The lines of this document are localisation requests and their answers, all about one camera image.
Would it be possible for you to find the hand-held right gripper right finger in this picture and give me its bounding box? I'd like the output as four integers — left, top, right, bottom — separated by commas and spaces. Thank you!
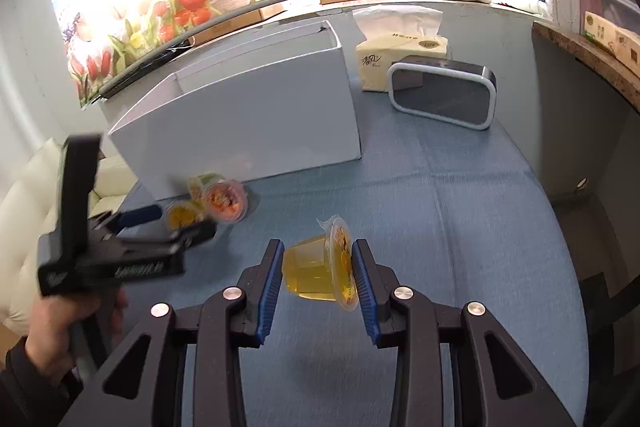
351, 238, 576, 427

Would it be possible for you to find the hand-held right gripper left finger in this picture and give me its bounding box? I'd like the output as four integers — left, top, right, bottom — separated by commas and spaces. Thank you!
62, 239, 285, 427

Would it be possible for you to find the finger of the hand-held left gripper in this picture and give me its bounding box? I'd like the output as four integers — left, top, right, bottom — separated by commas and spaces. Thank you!
91, 205, 164, 233
169, 222, 217, 253

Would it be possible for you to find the yellow jelly cup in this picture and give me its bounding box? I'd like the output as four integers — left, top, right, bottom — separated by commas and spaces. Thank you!
166, 201, 202, 231
281, 216, 362, 312

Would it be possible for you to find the orange jelly cup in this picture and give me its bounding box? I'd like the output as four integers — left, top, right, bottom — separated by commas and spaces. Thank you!
200, 179, 250, 224

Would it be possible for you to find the green jelly cup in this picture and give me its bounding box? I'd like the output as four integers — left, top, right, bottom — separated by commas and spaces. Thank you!
188, 174, 223, 198

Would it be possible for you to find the white box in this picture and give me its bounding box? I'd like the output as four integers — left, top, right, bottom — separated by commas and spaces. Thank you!
100, 20, 363, 201

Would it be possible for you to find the person's left forearm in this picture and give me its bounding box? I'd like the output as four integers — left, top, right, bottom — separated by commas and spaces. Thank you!
0, 337, 83, 427

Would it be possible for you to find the person's left hand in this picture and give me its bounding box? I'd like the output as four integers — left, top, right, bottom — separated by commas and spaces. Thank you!
24, 287, 129, 380

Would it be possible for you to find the white leather sofa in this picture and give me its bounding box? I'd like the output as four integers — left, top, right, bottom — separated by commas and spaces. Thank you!
0, 138, 137, 339

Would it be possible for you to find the blue table cloth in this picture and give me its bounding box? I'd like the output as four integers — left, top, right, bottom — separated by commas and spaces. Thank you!
65, 94, 592, 427

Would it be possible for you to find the grey window film bar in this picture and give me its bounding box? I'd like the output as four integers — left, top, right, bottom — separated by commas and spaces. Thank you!
81, 0, 490, 106

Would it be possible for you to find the cream tissue pack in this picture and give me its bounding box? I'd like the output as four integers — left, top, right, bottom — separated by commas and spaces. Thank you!
353, 8, 449, 94

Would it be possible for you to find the cluttered side shelf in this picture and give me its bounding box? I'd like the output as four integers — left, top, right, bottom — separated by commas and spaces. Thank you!
531, 21, 640, 110

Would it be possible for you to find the cream patterned box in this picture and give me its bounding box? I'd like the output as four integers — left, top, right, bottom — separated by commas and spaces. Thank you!
583, 11, 640, 74

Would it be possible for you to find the black clock with white frame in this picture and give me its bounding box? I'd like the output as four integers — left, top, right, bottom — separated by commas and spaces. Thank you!
387, 60, 499, 130

